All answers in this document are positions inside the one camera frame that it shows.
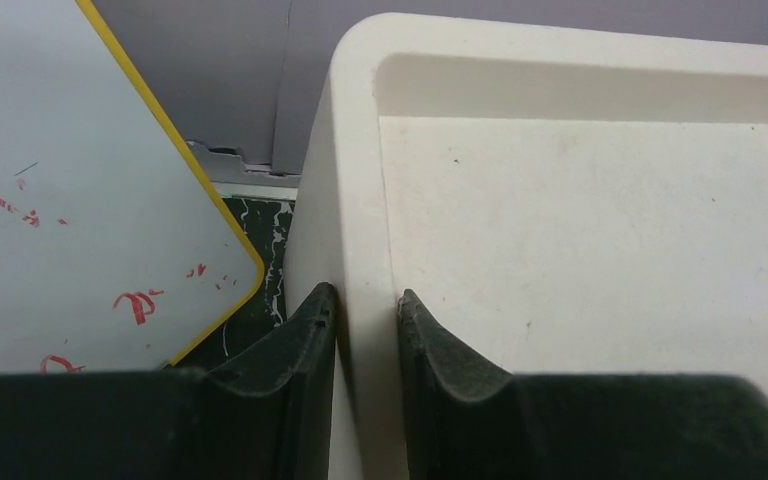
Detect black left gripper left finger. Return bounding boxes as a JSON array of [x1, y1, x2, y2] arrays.
[[0, 283, 338, 479]]

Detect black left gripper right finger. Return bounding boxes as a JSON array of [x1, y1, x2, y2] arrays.
[[398, 290, 768, 479]]

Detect white plastic drawer organizer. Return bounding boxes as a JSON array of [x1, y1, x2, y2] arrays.
[[284, 13, 768, 479]]

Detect yellow framed whiteboard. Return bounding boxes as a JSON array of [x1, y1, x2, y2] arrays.
[[0, 1, 264, 374]]

